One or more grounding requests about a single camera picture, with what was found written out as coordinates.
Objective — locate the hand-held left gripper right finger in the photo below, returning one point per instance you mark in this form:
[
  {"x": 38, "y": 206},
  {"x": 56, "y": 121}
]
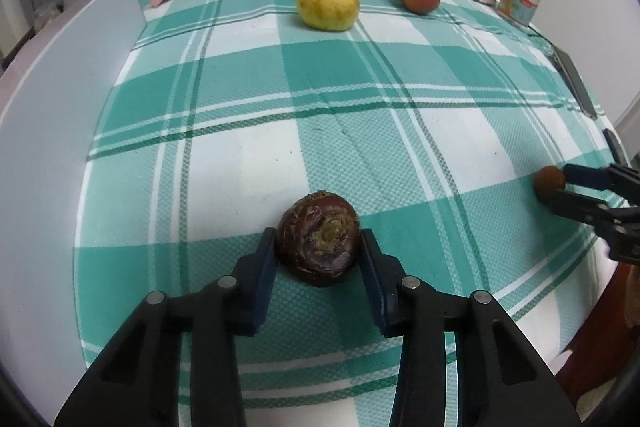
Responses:
[{"x": 372, "y": 277}]

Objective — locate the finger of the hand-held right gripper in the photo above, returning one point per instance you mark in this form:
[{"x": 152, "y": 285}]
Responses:
[
  {"x": 580, "y": 206},
  {"x": 585, "y": 176}
]

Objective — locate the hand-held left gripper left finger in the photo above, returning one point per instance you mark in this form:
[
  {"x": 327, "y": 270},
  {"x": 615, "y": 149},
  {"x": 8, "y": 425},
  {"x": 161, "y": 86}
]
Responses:
[{"x": 262, "y": 277}]

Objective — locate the brown round fruit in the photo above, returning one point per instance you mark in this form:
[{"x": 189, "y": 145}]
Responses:
[{"x": 548, "y": 182}]

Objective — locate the dark water chestnut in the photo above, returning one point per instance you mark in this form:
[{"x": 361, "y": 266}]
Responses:
[{"x": 320, "y": 237}]

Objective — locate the dark flat phone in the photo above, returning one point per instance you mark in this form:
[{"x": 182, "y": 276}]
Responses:
[{"x": 575, "y": 82}]

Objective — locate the red cloth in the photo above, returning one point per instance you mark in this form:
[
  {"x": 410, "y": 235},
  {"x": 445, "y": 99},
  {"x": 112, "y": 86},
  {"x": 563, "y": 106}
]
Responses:
[{"x": 600, "y": 332}]

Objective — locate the green plaid tablecloth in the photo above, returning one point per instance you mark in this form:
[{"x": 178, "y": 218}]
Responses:
[{"x": 250, "y": 107}]

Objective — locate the small printed tin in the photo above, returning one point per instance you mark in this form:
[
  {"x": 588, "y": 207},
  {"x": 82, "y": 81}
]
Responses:
[{"x": 520, "y": 1}]

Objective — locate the white foam board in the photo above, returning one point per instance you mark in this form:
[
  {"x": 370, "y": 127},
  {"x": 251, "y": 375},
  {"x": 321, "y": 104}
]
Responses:
[{"x": 50, "y": 132}]

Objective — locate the yellow pear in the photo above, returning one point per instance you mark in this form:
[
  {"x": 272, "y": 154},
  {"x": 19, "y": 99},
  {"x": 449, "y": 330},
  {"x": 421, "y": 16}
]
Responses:
[{"x": 328, "y": 6}]

